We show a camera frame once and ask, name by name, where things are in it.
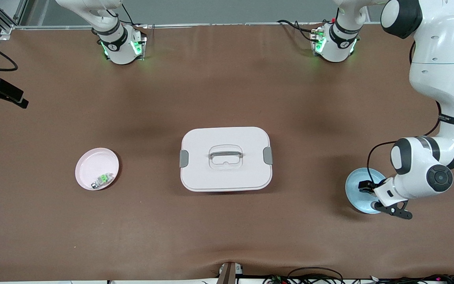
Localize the brown table mat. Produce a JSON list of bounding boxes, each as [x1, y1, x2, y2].
[[0, 24, 454, 282]]

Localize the pink round plate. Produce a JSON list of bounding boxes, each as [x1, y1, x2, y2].
[[75, 148, 120, 191]]

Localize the black base cable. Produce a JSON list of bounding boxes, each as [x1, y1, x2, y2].
[[107, 3, 149, 40], [277, 19, 323, 42]]

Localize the grey camera stand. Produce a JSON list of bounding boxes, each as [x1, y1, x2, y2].
[[216, 262, 244, 284]]

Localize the light blue round plate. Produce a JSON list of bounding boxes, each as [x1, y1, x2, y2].
[[345, 168, 387, 215]]

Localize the white lidded box grey latches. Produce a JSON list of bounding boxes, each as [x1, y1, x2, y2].
[[179, 127, 274, 192]]

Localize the green and grey switch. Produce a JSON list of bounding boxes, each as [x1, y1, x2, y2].
[[91, 172, 115, 189]]

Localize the bundle of thin cables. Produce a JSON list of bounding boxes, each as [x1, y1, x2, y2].
[[262, 274, 454, 284]]

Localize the black looped cable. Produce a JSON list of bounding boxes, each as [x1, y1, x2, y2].
[[287, 267, 344, 284]]

